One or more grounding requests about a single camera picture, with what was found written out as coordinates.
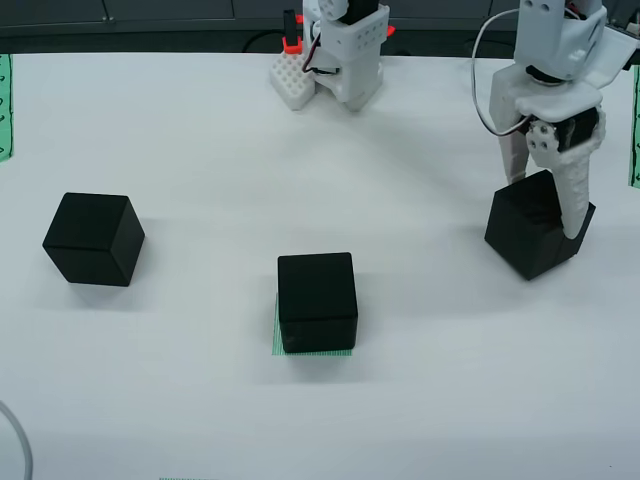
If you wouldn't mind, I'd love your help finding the black cube with ridged lines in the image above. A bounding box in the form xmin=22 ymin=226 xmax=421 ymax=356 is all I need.
xmin=483 ymin=168 xmax=597 ymax=281

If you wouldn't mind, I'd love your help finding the smooth black cube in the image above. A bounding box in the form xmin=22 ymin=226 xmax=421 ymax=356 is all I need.
xmin=42 ymin=192 xmax=146 ymax=288
xmin=277 ymin=251 xmax=360 ymax=354

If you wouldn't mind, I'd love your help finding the green tape strip with marks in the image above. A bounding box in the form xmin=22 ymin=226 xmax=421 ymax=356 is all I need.
xmin=0 ymin=52 xmax=15 ymax=164
xmin=627 ymin=64 xmax=640 ymax=189

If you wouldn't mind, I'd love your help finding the white perforated base block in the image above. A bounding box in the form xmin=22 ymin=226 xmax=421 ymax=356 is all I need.
xmin=269 ymin=52 xmax=317 ymax=110

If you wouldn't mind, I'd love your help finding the green striped square marker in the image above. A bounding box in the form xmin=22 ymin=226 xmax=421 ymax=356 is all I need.
xmin=271 ymin=293 xmax=354 ymax=357

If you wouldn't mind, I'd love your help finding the white red servo wire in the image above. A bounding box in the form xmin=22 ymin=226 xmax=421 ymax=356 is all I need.
xmin=472 ymin=8 xmax=529 ymax=137

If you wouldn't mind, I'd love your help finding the white cable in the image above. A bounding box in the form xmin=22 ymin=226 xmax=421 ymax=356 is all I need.
xmin=0 ymin=399 xmax=35 ymax=480

